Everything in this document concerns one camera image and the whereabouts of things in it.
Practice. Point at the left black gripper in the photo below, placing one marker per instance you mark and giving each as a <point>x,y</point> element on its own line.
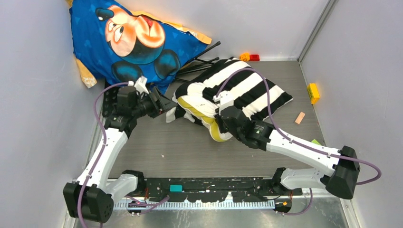
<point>161,105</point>

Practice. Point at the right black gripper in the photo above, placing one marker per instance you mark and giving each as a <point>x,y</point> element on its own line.
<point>220,119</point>

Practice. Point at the black white striped pillowcase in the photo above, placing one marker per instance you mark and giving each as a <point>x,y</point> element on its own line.
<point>255,97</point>

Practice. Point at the white pillow yellow edge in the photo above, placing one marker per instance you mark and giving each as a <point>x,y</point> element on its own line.
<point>190,97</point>

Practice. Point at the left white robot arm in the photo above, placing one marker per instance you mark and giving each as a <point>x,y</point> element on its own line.
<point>116,130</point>

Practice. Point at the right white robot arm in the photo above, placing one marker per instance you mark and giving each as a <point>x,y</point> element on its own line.
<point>331,169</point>

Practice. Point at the blue cartoon mouse pillow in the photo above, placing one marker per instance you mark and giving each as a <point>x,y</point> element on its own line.
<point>118,45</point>

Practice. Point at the black perforated tray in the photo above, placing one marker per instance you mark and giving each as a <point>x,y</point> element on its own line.
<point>110,98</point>

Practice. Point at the black folded tripod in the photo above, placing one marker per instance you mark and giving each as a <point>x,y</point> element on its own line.
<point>197,64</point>

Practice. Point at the orange toy block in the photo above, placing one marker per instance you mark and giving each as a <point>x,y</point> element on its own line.
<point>245,57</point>

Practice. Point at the red toy block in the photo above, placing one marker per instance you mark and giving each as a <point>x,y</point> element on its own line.
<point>254,57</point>

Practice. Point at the pink wooden block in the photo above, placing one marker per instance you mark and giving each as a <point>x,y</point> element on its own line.
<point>299,118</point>

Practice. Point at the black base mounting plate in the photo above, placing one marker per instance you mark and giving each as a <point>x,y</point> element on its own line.
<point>218,189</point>

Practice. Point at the green toy block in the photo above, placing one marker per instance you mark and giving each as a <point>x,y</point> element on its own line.
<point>316,142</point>

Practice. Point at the yellow toy block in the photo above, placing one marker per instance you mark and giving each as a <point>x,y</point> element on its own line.
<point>313,93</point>

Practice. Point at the teal small block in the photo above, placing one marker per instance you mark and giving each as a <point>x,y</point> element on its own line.
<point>176,188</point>

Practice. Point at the aluminium frame rail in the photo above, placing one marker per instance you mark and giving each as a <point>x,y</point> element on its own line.
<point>98,203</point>

